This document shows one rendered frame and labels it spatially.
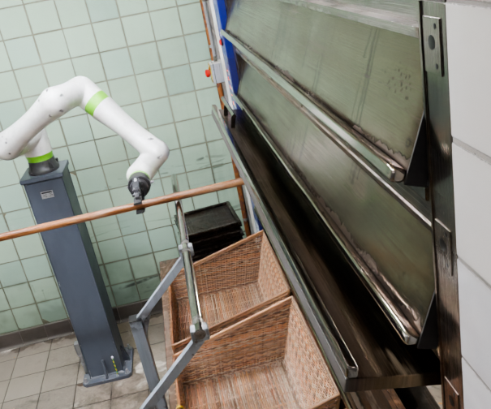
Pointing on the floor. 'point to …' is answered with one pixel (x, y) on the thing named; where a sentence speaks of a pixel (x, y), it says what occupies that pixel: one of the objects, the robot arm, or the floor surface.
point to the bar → (140, 322)
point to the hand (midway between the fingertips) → (139, 204)
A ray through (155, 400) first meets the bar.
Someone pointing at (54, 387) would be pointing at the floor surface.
